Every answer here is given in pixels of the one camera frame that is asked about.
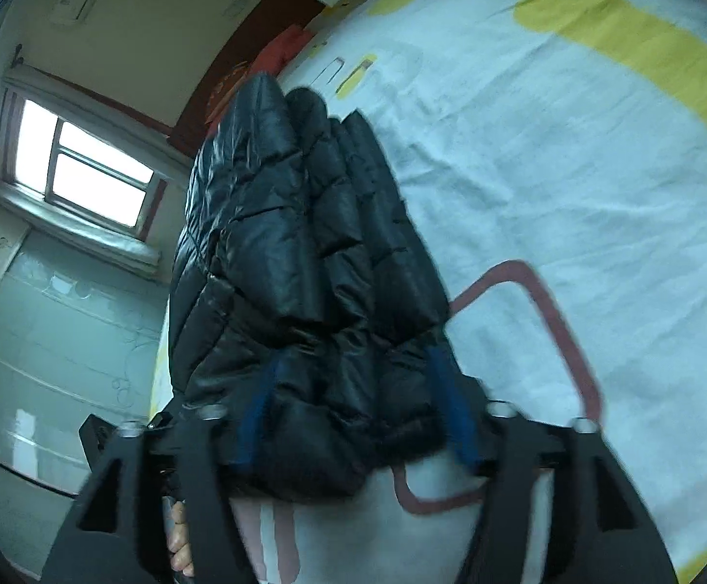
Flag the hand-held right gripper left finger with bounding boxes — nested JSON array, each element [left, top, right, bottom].
[[43, 353, 296, 584]]

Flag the pale green wardrobe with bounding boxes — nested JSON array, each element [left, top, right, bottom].
[[0, 219, 172, 536]]

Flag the window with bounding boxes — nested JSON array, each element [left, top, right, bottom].
[[0, 70, 175, 244]]

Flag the black puffer jacket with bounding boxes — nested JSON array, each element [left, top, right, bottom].
[[167, 72, 488, 503]]

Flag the wooden headboard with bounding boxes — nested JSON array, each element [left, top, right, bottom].
[[167, 0, 330, 153]]

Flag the white yellow printed bed sheet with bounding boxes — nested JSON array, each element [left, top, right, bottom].
[[146, 0, 707, 584]]

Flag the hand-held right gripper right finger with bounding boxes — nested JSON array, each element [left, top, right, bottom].
[[426, 344, 676, 584]]

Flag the person's left hand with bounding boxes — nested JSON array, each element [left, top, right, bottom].
[[167, 495, 199, 582]]

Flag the red pillow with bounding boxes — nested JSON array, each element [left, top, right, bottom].
[[250, 24, 311, 83]]

